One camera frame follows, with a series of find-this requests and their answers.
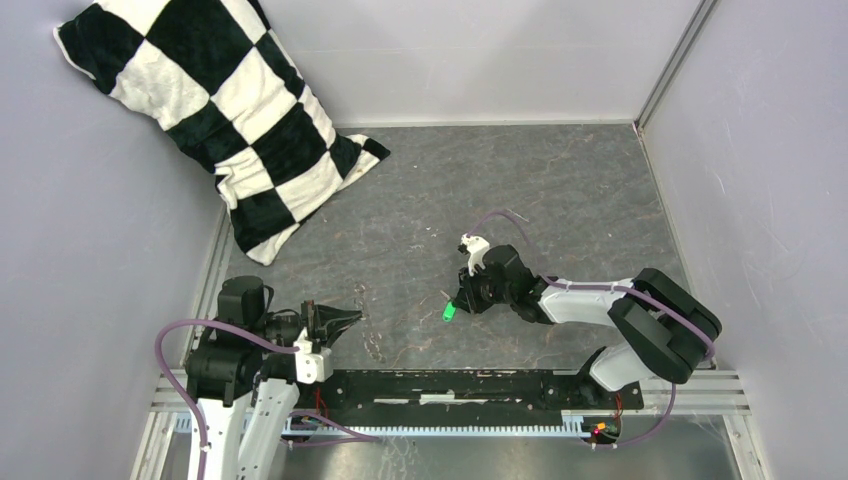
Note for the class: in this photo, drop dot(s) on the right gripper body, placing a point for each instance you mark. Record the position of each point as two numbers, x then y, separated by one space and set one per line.
481 292

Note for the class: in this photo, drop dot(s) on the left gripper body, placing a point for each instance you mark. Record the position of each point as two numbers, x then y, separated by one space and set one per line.
307 309

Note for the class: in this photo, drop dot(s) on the metal key organizer plate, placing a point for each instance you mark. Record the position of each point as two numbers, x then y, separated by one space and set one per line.
370 336

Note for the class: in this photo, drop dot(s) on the key with green tag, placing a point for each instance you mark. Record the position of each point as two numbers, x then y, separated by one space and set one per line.
450 310

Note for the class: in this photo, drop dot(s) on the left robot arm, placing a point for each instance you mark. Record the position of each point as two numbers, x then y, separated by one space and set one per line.
254 373

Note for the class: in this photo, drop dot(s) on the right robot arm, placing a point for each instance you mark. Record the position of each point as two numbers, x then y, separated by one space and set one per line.
666 332

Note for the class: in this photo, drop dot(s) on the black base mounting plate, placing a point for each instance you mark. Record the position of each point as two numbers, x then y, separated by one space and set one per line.
461 398

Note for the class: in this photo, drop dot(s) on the black and white checkered pillow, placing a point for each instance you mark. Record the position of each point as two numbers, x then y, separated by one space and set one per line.
218 81

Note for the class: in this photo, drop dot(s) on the aluminium corner profile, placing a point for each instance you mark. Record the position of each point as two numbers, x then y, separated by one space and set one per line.
676 60

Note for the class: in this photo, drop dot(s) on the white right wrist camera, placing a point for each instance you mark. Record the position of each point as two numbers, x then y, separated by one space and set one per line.
475 247

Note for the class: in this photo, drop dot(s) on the aluminium frame rail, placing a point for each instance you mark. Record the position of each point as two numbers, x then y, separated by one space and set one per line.
708 392

